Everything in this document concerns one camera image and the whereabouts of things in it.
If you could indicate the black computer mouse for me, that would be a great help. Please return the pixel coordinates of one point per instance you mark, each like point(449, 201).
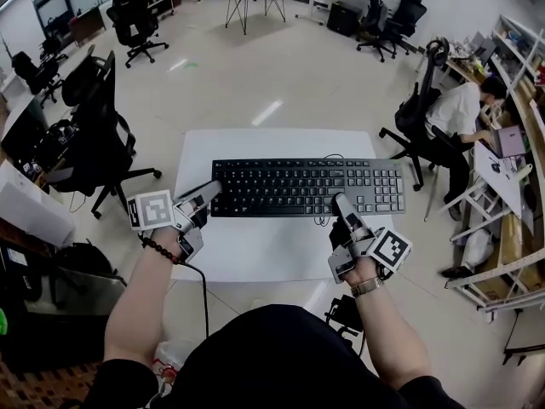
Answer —
point(495, 167)

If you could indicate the black backpack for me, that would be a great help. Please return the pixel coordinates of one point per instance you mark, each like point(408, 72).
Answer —
point(83, 256)

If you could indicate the silver wristwatch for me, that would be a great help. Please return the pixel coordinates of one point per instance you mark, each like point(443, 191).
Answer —
point(367, 287)

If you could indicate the black electronic box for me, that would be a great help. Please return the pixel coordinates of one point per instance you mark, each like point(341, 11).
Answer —
point(345, 313)

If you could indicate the red printed plastic bags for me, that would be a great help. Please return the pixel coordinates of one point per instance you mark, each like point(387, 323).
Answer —
point(170, 356)

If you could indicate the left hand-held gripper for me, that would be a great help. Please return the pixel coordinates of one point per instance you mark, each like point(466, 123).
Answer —
point(151, 209)

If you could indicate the white plastic bag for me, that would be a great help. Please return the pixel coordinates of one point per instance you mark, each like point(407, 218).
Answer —
point(477, 247)

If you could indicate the black keyboard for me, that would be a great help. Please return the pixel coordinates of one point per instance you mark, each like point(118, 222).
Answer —
point(298, 186)

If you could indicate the white work desk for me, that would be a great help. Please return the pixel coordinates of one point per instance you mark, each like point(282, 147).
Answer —
point(502, 181)

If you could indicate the person's left forearm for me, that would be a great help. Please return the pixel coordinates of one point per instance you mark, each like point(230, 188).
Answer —
point(132, 301)

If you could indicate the person's right forearm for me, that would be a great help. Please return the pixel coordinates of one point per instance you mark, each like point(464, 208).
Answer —
point(391, 335)

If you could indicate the white metal shelf rack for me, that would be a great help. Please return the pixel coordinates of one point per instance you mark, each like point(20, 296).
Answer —
point(502, 266)

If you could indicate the large black monitor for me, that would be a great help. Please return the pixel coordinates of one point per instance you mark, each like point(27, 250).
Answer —
point(85, 292)

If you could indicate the black stand base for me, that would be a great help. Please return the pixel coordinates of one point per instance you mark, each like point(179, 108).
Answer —
point(523, 347)

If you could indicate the black computer case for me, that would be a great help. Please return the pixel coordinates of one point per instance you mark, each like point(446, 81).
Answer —
point(342, 19)

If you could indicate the brown cardboard box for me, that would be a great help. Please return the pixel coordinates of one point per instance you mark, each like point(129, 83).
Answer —
point(511, 241)

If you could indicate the white cabinet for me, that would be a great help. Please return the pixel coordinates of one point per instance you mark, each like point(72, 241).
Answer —
point(30, 203)

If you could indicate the person's black shirt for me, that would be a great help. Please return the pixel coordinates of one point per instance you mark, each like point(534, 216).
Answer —
point(277, 356)

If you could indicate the grey frame office chair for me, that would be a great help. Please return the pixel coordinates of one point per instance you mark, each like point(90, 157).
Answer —
point(374, 15)

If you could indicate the black office chair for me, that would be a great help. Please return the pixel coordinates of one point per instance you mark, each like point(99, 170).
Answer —
point(32, 73)
point(95, 134)
point(52, 46)
point(409, 15)
point(134, 24)
point(415, 109)

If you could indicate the dark wooden cabinet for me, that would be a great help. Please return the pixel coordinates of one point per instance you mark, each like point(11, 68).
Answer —
point(87, 26)

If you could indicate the black shoe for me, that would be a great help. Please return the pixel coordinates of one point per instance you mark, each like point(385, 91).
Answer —
point(455, 272)

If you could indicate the green plastic object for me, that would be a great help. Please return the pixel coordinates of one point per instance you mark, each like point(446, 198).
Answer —
point(3, 321)

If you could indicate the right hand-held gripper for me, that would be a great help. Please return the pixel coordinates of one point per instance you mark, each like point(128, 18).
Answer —
point(391, 251)

